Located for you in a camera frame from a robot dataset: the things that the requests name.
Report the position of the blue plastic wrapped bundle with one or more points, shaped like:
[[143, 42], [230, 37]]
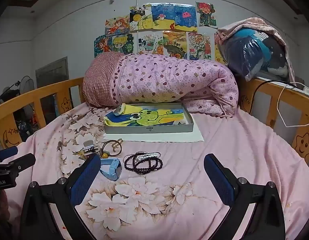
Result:
[[250, 53]]

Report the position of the light blue kids watch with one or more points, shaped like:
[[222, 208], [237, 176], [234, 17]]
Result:
[[111, 168]]

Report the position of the red checkered pillow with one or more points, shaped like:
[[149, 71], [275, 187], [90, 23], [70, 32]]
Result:
[[97, 79]]

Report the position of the green dinosaur drawing paper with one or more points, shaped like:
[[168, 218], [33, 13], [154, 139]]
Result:
[[136, 115]]

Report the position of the silver metal watch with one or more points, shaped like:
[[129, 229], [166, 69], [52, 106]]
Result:
[[89, 147]]

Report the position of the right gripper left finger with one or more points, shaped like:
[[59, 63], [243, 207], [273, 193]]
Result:
[[82, 178]]

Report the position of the grey shallow box tray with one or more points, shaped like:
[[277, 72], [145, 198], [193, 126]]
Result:
[[155, 129]]

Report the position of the standing fan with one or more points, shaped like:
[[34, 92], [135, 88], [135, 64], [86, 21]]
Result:
[[20, 87]]

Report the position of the colourful wall drawings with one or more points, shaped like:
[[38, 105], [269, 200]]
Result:
[[162, 29]]

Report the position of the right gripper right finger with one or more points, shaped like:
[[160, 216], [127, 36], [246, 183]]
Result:
[[222, 179]]

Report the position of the white paper sheet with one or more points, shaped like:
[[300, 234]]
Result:
[[193, 136]]

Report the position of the pink dotted rolled quilt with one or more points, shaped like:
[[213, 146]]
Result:
[[202, 86]]

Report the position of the pink floral bed sheet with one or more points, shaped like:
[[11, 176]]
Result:
[[178, 201]]

